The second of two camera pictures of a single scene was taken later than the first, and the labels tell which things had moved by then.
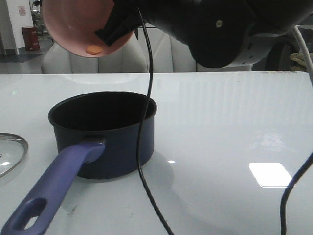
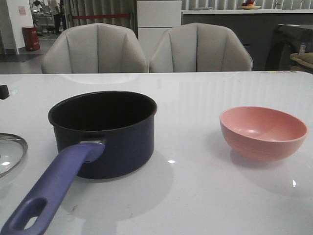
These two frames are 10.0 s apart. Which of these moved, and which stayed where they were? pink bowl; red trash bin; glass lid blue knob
Moved: pink bowl
Stayed: glass lid blue knob; red trash bin
